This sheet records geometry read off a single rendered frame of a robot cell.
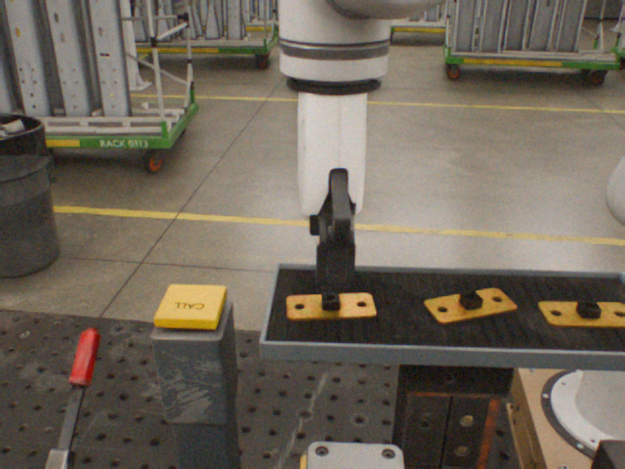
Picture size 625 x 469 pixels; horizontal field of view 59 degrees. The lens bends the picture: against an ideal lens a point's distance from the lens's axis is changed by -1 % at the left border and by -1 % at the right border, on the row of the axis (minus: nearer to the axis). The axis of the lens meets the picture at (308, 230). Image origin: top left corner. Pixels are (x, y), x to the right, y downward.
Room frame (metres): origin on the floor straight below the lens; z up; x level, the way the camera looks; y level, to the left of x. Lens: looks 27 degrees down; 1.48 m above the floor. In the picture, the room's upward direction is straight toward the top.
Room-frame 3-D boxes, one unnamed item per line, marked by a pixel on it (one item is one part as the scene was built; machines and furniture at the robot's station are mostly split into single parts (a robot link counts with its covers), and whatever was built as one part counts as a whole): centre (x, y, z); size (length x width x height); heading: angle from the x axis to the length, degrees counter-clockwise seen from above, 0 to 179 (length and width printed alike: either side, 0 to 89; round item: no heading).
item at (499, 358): (0.44, -0.14, 1.16); 0.37 x 0.14 x 0.02; 87
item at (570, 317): (0.43, -0.26, 1.17); 0.08 x 0.04 x 0.01; 88
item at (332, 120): (0.45, -0.02, 1.33); 0.10 x 0.07 x 0.11; 3
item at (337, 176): (0.40, -0.02, 1.30); 0.08 x 0.01 x 0.06; 3
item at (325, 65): (0.45, -0.02, 1.39); 0.09 x 0.08 x 0.03; 3
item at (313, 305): (0.45, -0.02, 1.17); 0.08 x 0.04 x 0.01; 93
